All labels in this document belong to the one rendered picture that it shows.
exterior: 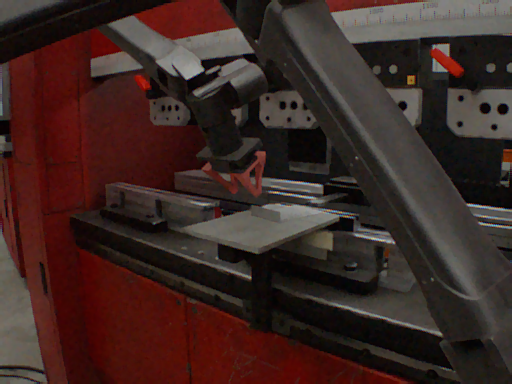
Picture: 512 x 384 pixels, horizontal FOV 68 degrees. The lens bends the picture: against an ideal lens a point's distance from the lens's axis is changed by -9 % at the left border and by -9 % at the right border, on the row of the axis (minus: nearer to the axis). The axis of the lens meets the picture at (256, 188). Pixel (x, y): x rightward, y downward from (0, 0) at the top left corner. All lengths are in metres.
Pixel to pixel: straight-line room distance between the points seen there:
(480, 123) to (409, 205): 0.43
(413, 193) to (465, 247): 0.05
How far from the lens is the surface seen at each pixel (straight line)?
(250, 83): 0.67
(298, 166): 0.91
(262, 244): 0.66
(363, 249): 0.84
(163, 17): 1.19
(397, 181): 0.31
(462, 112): 0.72
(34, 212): 1.51
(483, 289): 0.31
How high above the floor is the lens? 1.21
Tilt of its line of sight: 10 degrees down
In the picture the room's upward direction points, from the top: straight up
